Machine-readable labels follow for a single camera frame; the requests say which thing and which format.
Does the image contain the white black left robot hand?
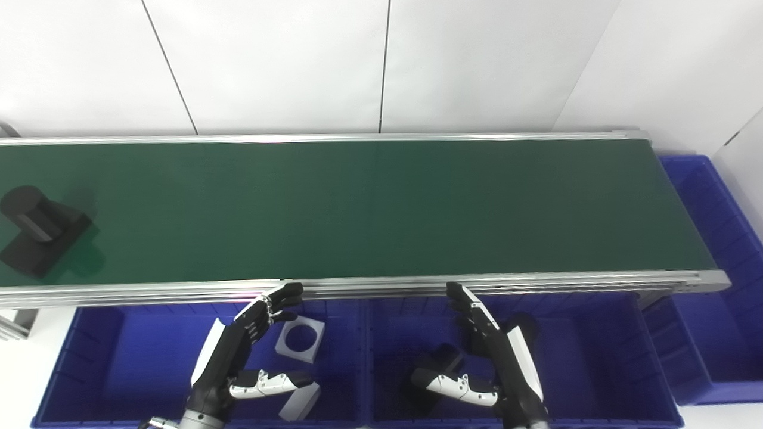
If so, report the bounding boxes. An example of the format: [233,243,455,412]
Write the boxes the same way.
[182,282,315,416]

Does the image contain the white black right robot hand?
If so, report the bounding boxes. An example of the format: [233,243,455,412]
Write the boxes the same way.
[410,282,550,429]

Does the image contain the black cylinder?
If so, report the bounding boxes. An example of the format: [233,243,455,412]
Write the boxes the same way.
[408,312,541,413]
[0,185,93,279]

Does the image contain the blue plastic bin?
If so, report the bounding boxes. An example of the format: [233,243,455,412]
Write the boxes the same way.
[641,155,763,407]
[364,292,685,429]
[31,298,368,429]

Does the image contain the white rectangular block part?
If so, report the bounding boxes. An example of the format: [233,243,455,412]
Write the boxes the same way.
[278,381,321,422]

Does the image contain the green conveyor belt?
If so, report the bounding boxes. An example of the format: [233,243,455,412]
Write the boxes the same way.
[0,128,733,310]

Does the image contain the aluminium conveyor leg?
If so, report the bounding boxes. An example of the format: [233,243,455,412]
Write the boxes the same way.
[0,307,40,342]

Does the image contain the white square plate with hole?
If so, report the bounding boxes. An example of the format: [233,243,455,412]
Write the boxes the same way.
[275,316,326,365]

